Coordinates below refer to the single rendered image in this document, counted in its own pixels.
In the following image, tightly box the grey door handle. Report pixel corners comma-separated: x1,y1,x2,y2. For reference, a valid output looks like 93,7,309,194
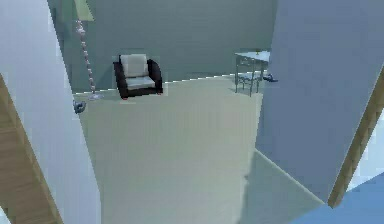
73,100,87,115

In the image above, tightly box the floor lamp with green shade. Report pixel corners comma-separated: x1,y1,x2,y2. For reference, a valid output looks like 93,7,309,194
71,0,105,102

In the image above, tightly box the white room door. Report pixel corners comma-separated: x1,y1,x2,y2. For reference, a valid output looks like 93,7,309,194
0,0,102,224

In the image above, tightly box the black armchair with white cushions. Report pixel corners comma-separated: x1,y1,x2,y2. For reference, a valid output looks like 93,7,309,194
112,53,164,100

